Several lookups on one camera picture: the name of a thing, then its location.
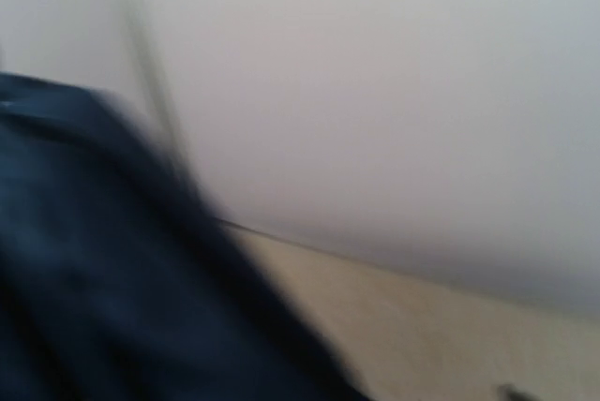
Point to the left aluminium frame post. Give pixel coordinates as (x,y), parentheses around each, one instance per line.
(163,121)

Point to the navy blue student backpack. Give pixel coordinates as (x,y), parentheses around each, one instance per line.
(117,282)

